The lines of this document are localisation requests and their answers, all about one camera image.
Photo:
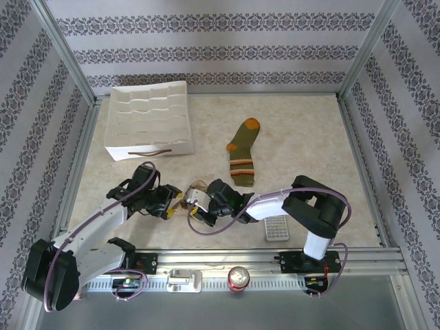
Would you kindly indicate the brown argyle sock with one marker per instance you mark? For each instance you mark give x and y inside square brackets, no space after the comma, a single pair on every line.
[197,184]

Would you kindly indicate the green striped sock orange toe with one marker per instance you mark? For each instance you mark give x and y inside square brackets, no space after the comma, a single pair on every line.
[242,151]

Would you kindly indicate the white fabric divided organizer box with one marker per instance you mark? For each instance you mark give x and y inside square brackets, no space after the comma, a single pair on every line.
[148,117]

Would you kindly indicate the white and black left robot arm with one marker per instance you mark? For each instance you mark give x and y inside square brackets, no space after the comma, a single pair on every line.
[99,223]

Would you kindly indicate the white calculator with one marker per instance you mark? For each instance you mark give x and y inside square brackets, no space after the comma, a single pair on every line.
[276,232]

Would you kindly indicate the red soda can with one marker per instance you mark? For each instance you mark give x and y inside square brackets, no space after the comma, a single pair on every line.
[239,276]

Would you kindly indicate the small circuit board with leds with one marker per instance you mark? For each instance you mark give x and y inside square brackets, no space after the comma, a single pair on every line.
[314,282]
[126,282]

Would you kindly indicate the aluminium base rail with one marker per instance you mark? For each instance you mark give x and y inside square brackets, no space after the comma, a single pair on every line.
[223,256]

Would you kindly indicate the white plastic clamp bracket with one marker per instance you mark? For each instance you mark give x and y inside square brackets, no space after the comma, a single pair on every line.
[184,280]

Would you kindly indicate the aluminium frame side rail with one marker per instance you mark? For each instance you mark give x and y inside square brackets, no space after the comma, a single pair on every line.
[354,137]
[85,137]

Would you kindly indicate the aluminium frame post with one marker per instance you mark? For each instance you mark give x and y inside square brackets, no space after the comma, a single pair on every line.
[371,51]
[67,51]

